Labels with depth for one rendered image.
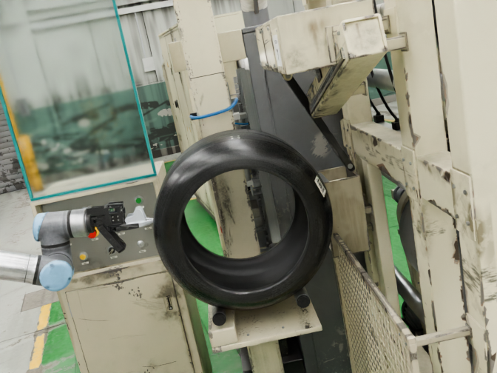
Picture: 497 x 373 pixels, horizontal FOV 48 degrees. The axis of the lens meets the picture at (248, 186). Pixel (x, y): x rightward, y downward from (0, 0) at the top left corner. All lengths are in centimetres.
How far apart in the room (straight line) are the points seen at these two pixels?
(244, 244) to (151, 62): 900
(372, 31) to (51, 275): 112
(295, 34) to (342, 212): 87
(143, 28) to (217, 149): 945
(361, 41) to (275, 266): 99
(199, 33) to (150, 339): 140
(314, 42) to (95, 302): 164
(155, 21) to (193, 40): 909
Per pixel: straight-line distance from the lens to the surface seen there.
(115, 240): 186
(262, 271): 207
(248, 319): 203
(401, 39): 148
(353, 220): 212
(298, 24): 143
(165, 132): 1105
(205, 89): 203
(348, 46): 134
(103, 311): 264
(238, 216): 212
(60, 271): 175
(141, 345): 270
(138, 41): 1105
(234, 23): 541
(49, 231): 187
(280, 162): 169
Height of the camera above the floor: 172
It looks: 14 degrees down
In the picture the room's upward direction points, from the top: 11 degrees counter-clockwise
